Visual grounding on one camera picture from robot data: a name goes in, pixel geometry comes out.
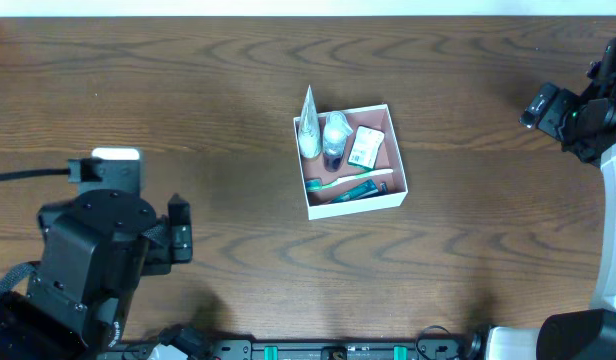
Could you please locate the green white toothbrush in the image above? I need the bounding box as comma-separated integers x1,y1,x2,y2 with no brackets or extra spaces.
304,168,393,193

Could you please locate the white Pantene conditioner tube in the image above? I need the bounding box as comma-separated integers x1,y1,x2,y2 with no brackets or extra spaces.
297,86,321,159

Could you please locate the clear purple soap pump bottle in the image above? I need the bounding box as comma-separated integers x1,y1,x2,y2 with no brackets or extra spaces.
322,111,353,172

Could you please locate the blue disposable razor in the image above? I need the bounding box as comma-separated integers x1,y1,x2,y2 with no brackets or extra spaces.
379,182,388,195

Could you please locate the green white soap bar box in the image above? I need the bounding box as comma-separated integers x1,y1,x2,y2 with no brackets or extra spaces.
348,126,385,170

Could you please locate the Colgate toothpaste tube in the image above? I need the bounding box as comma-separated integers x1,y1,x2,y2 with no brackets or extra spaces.
330,180,380,204

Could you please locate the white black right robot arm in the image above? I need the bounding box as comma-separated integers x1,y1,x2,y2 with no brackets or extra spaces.
479,38,616,360

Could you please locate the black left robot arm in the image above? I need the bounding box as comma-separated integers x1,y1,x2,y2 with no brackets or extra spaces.
0,185,192,359

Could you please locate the white box pink interior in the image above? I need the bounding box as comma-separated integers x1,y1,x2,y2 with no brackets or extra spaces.
293,104,408,220

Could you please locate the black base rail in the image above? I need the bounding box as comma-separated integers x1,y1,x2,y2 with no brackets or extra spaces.
96,325,487,360

